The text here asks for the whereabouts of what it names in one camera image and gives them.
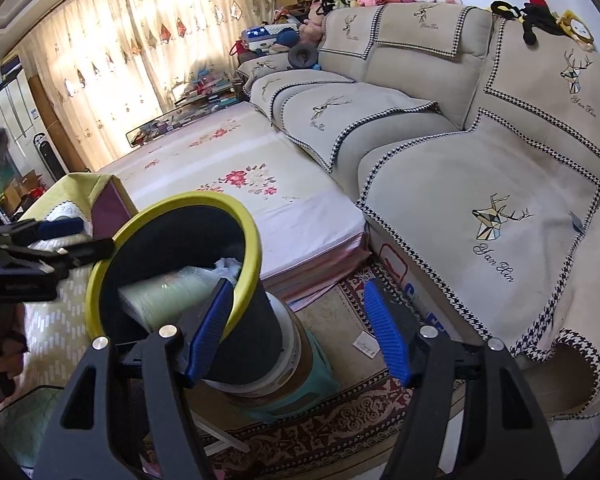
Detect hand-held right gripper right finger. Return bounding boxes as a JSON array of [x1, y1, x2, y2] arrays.
[[364, 277, 566, 480]]

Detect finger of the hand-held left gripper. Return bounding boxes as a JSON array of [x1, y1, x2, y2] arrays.
[[0, 237, 116, 273], [0, 217, 83, 241]]

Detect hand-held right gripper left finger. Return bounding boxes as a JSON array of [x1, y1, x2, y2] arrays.
[[32, 277, 236, 480]]

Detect black bin with yellow rim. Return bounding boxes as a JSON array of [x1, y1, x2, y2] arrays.
[[85, 191, 286, 386]]

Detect person's left hand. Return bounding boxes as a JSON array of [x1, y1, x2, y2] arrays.
[[0, 324, 29, 380]]

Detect paper slip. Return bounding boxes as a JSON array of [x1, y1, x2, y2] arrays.
[[352, 331, 381, 358]]

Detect open cardboard boxes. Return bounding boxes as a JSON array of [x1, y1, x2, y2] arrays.
[[0, 170, 46, 206]]

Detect black tower fan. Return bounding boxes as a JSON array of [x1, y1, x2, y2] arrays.
[[32, 132, 61, 183]]

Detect white standing air conditioner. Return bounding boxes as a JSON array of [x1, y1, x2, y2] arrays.
[[0, 72, 43, 181]]

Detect white bucket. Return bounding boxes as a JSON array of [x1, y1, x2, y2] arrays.
[[200, 297, 303, 401]]

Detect teal plastic stool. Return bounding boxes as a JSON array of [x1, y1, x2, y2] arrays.
[[240, 350, 341, 426]]

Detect red patterned rug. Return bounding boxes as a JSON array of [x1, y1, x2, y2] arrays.
[[200, 265, 481, 480]]

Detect floral floor mattress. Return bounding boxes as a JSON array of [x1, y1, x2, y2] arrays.
[[97, 101, 371, 311]]

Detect cream patterned curtain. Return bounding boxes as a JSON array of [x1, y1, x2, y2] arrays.
[[117, 0, 281, 96], [17, 0, 166, 171]]

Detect beige sofa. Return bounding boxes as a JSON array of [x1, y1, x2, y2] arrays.
[[237, 2, 600, 421]]

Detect glass coffee table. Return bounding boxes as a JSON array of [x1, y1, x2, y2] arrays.
[[125, 72, 246, 148]]

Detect star patterned bag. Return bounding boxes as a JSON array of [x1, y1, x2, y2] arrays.
[[240, 24, 301, 56]]

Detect dark neck pillow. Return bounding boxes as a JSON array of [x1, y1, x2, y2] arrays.
[[287, 44, 321, 71]]

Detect black plush toy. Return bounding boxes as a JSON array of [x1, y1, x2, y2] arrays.
[[490, 0, 563, 46]]

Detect yellow plush toy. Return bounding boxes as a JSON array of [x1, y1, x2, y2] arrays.
[[555, 9, 596, 51]]

